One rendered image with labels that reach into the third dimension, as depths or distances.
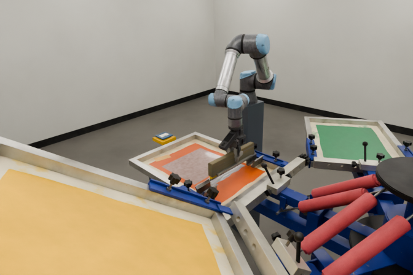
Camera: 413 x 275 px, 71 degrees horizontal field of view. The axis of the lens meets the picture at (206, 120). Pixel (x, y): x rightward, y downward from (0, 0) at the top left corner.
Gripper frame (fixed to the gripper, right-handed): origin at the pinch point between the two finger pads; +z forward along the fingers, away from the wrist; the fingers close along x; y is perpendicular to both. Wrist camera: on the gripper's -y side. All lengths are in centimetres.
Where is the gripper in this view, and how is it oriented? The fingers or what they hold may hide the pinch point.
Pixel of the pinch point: (232, 160)
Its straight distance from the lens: 160.3
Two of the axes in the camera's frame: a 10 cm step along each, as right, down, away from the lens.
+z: 0.4, 9.3, 3.6
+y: 7.0, -2.8, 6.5
